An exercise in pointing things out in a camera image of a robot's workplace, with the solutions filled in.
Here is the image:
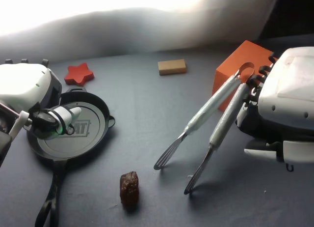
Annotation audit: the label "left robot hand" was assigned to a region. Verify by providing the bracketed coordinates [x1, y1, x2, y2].
[0, 58, 82, 140]

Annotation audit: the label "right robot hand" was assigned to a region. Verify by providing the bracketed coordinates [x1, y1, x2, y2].
[235, 47, 314, 172]

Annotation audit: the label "metal tongs with taped handles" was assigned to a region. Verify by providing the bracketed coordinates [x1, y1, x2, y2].
[154, 62, 256, 195]

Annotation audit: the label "brown toy meat chunk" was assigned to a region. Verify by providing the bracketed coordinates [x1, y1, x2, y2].
[119, 171, 140, 205]

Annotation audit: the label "black frying pan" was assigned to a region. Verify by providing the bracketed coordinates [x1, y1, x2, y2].
[26, 86, 116, 227]

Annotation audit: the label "red star block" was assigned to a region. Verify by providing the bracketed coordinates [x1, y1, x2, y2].
[64, 62, 95, 86]

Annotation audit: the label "orange cube block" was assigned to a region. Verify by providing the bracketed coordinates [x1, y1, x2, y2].
[212, 40, 279, 112]

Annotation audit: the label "tan wooden block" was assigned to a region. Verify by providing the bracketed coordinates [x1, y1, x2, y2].
[157, 59, 187, 76]

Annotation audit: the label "grey table cloth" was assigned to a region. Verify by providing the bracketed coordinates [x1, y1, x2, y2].
[0, 32, 314, 227]

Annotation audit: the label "white backdrop cloth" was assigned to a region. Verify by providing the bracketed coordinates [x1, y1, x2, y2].
[0, 0, 285, 63]

